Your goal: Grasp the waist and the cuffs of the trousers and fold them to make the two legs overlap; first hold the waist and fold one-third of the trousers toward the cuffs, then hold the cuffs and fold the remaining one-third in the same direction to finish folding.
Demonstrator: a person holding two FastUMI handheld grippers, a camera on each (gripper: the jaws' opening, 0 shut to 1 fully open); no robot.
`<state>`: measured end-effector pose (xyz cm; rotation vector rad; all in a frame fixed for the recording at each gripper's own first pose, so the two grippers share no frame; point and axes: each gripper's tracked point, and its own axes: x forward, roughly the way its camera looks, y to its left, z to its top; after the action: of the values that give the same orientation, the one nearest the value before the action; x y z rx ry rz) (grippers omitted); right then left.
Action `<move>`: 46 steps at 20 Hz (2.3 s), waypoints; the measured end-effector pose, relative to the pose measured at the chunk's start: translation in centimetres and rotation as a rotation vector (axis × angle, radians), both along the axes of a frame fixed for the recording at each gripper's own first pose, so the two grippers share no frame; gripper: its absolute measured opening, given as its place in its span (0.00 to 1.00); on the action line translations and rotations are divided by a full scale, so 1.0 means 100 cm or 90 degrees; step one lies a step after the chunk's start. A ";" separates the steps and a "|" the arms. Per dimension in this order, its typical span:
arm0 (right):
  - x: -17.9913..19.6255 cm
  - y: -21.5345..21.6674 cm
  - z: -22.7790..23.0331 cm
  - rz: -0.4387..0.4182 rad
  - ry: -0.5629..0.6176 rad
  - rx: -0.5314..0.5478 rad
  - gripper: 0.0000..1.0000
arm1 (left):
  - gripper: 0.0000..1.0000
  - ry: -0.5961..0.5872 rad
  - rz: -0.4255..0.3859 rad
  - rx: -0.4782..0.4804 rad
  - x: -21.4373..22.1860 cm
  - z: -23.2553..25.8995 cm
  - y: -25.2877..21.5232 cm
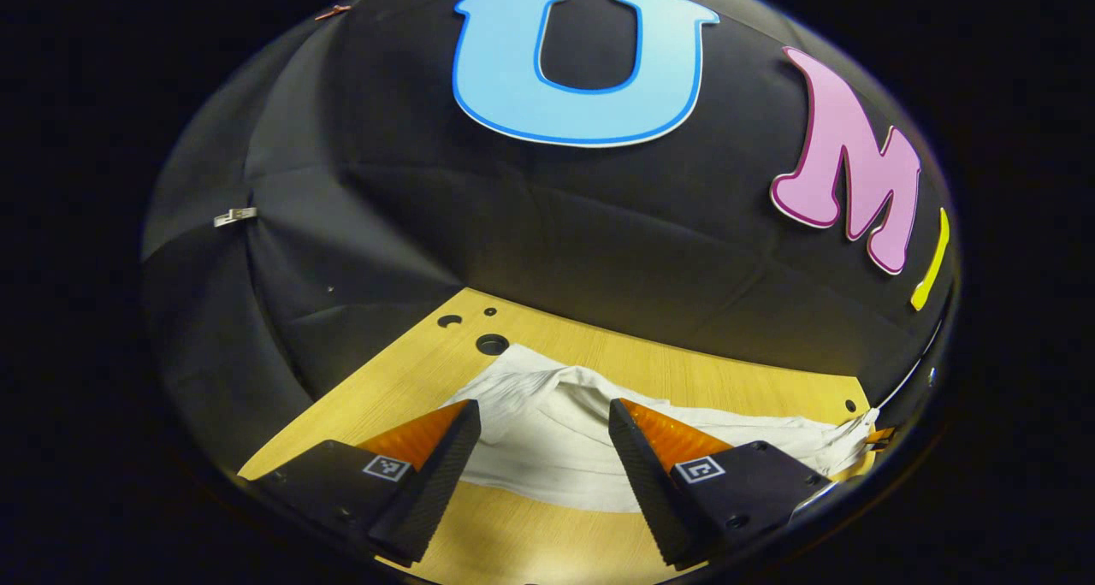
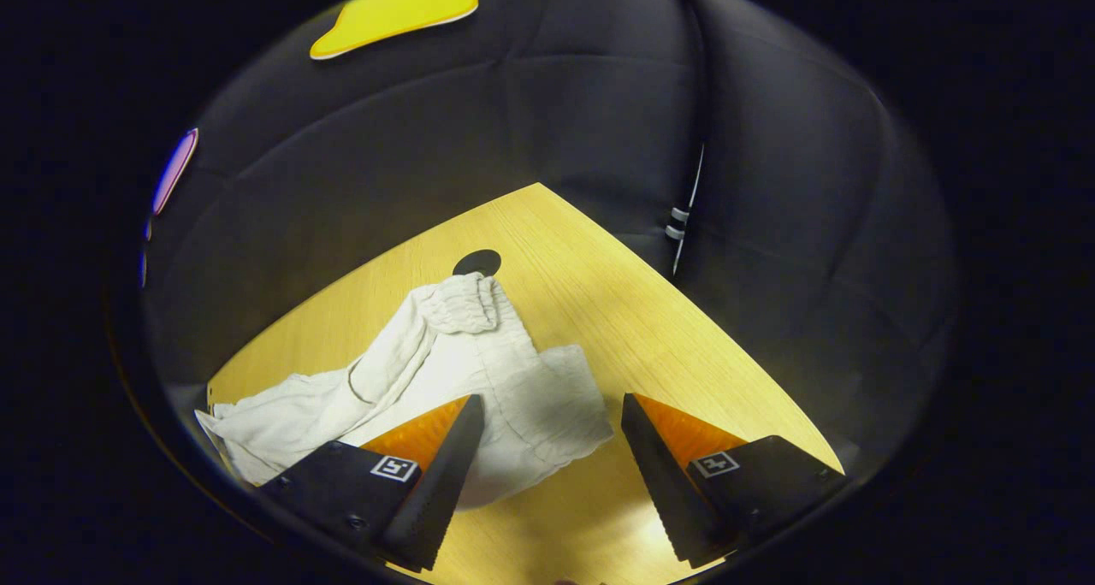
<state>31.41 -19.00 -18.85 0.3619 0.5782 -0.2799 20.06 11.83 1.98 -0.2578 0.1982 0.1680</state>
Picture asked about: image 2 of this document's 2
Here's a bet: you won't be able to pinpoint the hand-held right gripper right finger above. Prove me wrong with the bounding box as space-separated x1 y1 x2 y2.
622 393 848 569

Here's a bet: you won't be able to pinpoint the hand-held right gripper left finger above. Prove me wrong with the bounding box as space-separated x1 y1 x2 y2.
261 394 486 573

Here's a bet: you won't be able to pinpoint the white jeans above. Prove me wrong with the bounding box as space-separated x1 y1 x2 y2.
195 273 614 511

